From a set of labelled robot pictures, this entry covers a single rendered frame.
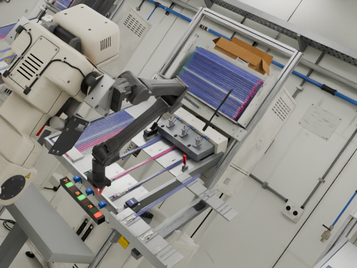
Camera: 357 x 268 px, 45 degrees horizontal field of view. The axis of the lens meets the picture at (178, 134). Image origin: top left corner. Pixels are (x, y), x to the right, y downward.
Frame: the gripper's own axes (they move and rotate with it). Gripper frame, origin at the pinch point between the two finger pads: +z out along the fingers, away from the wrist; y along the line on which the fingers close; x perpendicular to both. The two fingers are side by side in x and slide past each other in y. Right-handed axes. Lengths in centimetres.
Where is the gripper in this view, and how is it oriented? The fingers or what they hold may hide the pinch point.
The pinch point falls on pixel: (99, 193)
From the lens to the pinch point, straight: 200.9
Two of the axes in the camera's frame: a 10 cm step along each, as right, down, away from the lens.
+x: -7.4, 3.3, -5.9
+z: -0.9, 8.1, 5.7
